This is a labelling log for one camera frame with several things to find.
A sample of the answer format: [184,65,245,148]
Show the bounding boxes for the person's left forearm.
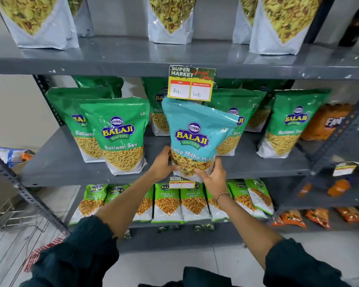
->
[95,175,165,239]

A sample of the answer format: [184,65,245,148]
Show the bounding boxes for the red checked cloth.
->
[23,237,64,273]

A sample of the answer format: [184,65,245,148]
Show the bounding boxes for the person's right forearm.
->
[217,194,285,270]

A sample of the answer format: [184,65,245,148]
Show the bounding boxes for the grey metal shelf rack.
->
[0,36,359,254]

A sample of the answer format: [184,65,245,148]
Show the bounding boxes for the slotted grey metal rack post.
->
[0,145,71,236]

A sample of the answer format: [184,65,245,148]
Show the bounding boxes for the small shelf price tag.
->
[169,176,196,189]

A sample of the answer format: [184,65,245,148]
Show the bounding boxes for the large orange snack packet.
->
[300,103,354,141]

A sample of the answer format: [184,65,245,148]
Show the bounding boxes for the person's right hand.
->
[194,158,228,201]

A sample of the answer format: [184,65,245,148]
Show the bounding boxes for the person's left hand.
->
[150,146,182,183]

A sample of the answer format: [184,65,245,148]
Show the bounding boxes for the metal wire shopping cart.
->
[0,200,67,287]

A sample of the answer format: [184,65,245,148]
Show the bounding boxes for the row of small green-white packets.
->
[68,179,275,226]

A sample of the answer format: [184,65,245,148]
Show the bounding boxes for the white shelf price tag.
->
[333,162,359,177]

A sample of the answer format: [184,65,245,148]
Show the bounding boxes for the large yellow-green price tag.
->
[168,66,216,102]

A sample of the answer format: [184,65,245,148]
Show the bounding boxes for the teal snack packet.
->
[162,96,240,183]

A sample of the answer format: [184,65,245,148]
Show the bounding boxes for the person's dark green shirt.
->
[20,215,352,287]

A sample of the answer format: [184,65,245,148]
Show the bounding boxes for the row of large green packets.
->
[45,76,331,176]

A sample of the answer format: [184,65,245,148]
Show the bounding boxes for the cardboard box with packets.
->
[0,146,37,175]

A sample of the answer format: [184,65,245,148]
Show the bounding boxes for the white clear snack pouch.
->
[0,0,80,50]
[146,0,197,45]
[67,0,94,37]
[232,0,258,45]
[250,0,324,55]

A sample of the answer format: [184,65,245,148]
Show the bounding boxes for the dark grey side shelf rack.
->
[272,86,359,234]

